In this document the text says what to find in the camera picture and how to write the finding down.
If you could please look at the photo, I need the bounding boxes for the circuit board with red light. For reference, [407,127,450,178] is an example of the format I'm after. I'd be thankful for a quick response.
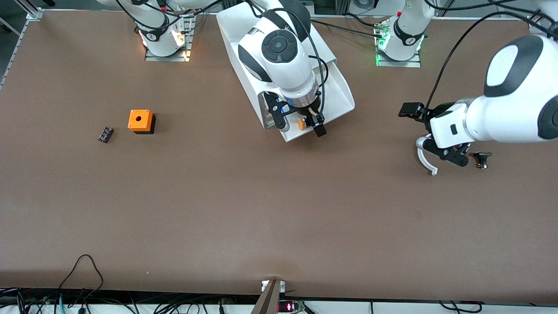
[278,300,306,314]

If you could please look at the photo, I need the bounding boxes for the white curved plastic ring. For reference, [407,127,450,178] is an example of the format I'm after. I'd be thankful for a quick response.
[417,147,438,176]

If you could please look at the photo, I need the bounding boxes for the black cable under table edge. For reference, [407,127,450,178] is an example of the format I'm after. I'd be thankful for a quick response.
[438,300,483,314]

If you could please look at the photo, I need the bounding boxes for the small black button holder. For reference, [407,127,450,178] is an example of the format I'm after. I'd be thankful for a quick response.
[473,151,493,170]

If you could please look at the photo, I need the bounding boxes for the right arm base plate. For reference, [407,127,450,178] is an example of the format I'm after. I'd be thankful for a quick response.
[145,11,194,62]

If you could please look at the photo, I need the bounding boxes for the black looped cable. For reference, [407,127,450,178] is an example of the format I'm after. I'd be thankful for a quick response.
[58,254,104,306]

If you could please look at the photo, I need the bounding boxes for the white drawer cabinet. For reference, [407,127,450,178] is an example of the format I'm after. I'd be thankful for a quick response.
[217,9,339,130]

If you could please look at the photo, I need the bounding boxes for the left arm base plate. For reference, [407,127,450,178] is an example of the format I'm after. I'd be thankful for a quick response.
[376,20,422,68]

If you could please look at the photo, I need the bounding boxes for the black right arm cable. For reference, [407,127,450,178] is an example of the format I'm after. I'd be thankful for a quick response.
[244,0,329,115]

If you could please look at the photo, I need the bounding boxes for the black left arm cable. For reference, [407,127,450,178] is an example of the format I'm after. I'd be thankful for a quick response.
[424,0,558,115]

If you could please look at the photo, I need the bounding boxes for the orange black button box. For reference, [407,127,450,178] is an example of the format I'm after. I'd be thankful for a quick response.
[128,109,156,135]

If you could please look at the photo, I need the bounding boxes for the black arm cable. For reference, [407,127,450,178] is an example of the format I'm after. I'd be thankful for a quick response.
[244,0,329,115]
[424,0,558,115]

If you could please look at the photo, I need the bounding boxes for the grey camera mount beam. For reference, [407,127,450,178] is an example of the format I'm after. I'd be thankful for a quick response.
[250,279,286,314]

